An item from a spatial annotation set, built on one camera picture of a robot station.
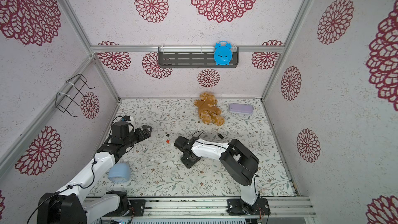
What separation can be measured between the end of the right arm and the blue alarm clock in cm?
48

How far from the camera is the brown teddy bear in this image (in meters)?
0.99

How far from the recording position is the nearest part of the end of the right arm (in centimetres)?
66

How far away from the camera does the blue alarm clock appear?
2.93ft

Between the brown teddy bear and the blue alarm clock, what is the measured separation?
284 millimetres

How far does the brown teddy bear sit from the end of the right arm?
252 mm

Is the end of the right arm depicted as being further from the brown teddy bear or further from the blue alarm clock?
the blue alarm clock

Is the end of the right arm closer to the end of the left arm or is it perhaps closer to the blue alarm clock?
the end of the left arm
